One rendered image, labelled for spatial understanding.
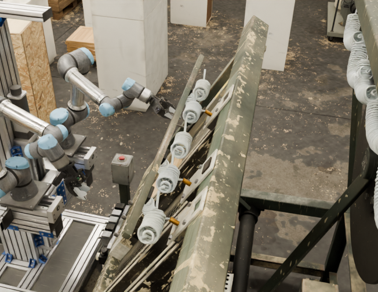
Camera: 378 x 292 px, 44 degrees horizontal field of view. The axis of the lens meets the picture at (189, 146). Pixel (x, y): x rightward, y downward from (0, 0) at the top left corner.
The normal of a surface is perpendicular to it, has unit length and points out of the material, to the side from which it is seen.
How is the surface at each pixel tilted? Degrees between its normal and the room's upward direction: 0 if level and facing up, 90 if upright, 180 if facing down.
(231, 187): 30
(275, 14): 90
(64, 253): 0
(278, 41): 90
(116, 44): 90
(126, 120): 0
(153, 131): 0
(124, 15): 90
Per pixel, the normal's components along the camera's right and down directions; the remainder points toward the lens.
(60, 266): 0.02, -0.80
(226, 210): 0.52, -0.63
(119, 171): -0.20, 0.58
